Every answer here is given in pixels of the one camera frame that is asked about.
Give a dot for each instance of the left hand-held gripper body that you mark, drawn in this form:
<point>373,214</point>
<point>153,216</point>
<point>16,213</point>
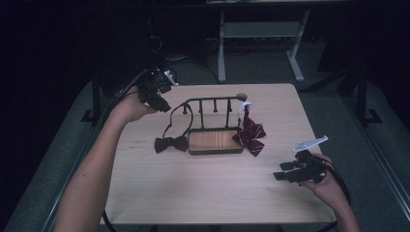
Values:
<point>154,85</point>

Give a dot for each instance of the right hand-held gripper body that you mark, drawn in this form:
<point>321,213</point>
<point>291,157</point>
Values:
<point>309,167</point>

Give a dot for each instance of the black bow tie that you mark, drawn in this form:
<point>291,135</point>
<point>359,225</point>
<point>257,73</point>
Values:
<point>170,144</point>

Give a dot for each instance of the dark red striped bow tie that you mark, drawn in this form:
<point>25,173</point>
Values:
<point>250,133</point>

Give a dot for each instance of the black hook rack wooden tray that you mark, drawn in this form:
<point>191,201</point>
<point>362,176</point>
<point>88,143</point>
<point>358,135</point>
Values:
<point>214,140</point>

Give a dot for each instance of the person's left hand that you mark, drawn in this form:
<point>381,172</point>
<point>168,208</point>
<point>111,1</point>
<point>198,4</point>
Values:
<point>130,108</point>

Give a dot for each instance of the person's right hand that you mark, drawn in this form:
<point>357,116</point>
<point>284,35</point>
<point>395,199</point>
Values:
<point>328,190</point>

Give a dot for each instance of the black metal stand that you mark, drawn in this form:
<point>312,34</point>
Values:
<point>362,96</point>
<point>95,96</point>

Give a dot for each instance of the metal floor rail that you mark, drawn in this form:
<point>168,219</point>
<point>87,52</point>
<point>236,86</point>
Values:
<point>54,206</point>
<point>383,158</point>

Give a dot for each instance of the white metal desk frame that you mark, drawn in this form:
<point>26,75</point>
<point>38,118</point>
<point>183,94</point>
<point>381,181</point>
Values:
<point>261,29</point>

